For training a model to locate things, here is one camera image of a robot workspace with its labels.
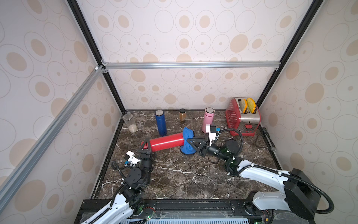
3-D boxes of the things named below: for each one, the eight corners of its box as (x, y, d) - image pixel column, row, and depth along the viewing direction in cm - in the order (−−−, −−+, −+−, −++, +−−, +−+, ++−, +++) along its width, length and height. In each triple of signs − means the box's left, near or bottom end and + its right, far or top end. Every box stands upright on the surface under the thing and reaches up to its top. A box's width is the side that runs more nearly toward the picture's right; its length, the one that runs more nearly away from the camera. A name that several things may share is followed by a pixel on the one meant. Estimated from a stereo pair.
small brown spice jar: (179, 121, 113) (179, 114, 107) (179, 115, 118) (179, 108, 111) (186, 121, 113) (186, 114, 107) (185, 115, 118) (186, 108, 111)
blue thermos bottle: (158, 136, 105) (154, 117, 88) (159, 129, 109) (155, 109, 93) (166, 136, 105) (163, 117, 88) (167, 129, 109) (164, 109, 92)
